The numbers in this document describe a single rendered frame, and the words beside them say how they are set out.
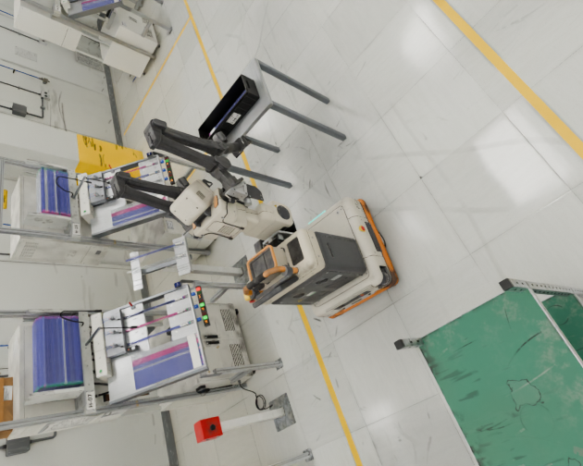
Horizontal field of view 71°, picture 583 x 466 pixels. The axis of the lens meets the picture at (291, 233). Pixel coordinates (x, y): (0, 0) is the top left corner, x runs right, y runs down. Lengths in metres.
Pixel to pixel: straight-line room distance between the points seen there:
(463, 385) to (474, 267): 1.11
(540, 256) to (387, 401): 1.30
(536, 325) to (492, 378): 0.23
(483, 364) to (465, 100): 1.78
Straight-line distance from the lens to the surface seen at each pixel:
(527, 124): 2.67
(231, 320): 3.87
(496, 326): 1.54
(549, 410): 1.53
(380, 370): 2.92
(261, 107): 2.83
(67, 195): 4.09
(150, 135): 2.12
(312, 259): 2.20
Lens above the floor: 2.40
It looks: 43 degrees down
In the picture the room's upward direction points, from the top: 80 degrees counter-clockwise
